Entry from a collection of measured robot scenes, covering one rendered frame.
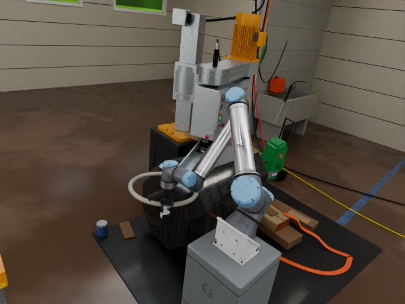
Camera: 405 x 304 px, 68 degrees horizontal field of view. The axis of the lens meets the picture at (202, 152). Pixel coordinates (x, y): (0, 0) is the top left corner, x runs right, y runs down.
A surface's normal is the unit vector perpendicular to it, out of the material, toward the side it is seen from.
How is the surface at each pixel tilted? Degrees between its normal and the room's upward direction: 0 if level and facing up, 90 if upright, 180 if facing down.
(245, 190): 52
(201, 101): 90
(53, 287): 0
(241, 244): 90
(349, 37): 90
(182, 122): 90
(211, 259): 0
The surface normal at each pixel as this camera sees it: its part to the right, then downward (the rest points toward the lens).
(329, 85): -0.70, 0.22
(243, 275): 0.11, -0.91
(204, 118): -0.44, 0.33
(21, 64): 0.70, 0.37
